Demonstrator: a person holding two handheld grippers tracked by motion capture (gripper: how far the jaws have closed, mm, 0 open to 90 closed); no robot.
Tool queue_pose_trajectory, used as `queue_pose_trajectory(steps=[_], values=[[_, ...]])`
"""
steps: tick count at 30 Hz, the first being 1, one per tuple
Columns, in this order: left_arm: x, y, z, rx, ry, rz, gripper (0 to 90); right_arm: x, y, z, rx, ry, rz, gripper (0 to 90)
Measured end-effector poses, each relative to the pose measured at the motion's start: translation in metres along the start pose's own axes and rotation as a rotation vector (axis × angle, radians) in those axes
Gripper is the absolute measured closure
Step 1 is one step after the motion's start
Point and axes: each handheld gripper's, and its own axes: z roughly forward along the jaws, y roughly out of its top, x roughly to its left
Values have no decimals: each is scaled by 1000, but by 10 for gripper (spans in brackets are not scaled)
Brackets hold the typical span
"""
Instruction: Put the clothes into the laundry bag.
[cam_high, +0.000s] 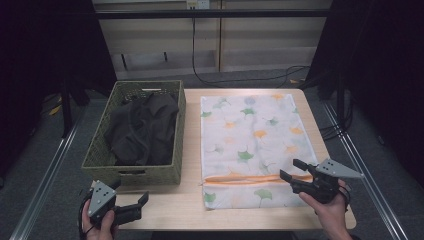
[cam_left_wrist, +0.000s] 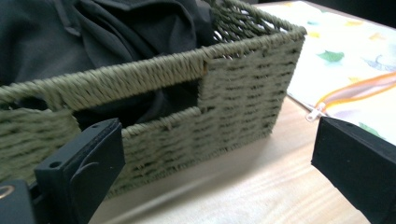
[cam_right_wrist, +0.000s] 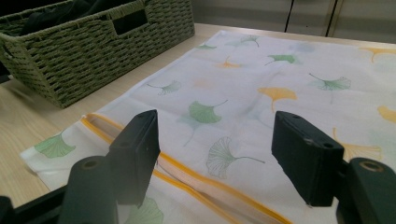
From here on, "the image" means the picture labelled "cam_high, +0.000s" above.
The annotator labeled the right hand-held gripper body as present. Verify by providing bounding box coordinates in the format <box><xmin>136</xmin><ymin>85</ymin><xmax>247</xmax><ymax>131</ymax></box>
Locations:
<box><xmin>290</xmin><ymin>157</ymin><xmax>365</xmax><ymax>205</ymax></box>

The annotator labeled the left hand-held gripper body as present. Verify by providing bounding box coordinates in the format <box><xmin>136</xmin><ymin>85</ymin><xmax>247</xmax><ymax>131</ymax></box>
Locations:
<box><xmin>87</xmin><ymin>179</ymin><xmax>144</xmax><ymax>230</ymax></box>

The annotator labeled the green woven basket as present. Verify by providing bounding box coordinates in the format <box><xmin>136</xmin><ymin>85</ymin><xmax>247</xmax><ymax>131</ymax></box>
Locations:
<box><xmin>81</xmin><ymin>79</ymin><xmax>187</xmax><ymax>187</ymax></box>

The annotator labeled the white leaf-print laundry bag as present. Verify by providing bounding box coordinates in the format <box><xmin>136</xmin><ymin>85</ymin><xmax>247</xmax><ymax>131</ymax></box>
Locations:
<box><xmin>199</xmin><ymin>93</ymin><xmax>319</xmax><ymax>210</ymax></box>

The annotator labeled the dark cloth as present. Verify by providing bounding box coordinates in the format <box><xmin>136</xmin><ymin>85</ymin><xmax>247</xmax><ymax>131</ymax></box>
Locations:
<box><xmin>104</xmin><ymin>92</ymin><xmax>180</xmax><ymax>167</ymax></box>

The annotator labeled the person's right hand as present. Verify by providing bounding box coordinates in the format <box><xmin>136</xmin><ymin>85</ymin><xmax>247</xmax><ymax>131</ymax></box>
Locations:
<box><xmin>298</xmin><ymin>179</ymin><xmax>350</xmax><ymax>232</ymax></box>

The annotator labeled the person's left hand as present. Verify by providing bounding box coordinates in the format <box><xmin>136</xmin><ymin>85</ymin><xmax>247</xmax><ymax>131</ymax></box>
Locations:
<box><xmin>81</xmin><ymin>199</ymin><xmax>119</xmax><ymax>240</ymax></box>

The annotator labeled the black metal stand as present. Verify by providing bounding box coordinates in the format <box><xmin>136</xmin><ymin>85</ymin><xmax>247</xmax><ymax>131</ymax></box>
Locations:
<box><xmin>318</xmin><ymin>74</ymin><xmax>348</xmax><ymax>129</ymax></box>
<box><xmin>59</xmin><ymin>78</ymin><xmax>91</xmax><ymax>139</ymax></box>

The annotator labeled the yellow floor tape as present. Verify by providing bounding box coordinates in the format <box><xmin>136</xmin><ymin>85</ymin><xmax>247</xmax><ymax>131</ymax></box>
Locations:
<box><xmin>48</xmin><ymin>95</ymin><xmax>64</xmax><ymax>117</ymax></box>

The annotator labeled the right hand-held gripper cable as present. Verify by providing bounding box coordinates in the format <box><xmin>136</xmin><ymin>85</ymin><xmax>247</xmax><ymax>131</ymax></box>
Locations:
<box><xmin>337</xmin><ymin>183</ymin><xmax>352</xmax><ymax>213</ymax></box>

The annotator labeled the hand-held gripper cable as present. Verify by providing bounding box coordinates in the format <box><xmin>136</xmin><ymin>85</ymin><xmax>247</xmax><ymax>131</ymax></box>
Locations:
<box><xmin>77</xmin><ymin>191</ymin><xmax>96</xmax><ymax>240</ymax></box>
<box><xmin>337</xmin><ymin>183</ymin><xmax>352</xmax><ymax>213</ymax></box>

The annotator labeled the left hand-held gripper cable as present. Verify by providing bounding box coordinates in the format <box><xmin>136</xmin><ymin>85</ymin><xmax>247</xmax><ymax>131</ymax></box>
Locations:
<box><xmin>77</xmin><ymin>191</ymin><xmax>96</xmax><ymax>240</ymax></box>

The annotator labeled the aluminium floor rail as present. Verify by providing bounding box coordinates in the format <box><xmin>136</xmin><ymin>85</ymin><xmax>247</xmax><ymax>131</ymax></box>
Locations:
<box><xmin>322</xmin><ymin>101</ymin><xmax>409</xmax><ymax>240</ymax></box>
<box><xmin>9</xmin><ymin>109</ymin><xmax>87</xmax><ymax>240</ymax></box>

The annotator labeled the bundle of floor cables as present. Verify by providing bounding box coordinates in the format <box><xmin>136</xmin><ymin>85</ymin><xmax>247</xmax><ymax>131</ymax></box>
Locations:
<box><xmin>319</xmin><ymin>96</ymin><xmax>354</xmax><ymax>142</ymax></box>

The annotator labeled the black wall cable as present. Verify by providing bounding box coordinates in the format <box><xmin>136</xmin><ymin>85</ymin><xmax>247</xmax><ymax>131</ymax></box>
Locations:
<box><xmin>190</xmin><ymin>17</ymin><xmax>312</xmax><ymax>88</ymax></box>

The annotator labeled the white wall outlet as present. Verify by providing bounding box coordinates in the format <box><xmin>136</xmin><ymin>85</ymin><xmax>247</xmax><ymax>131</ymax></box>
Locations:
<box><xmin>186</xmin><ymin>0</ymin><xmax>211</xmax><ymax>10</ymax></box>

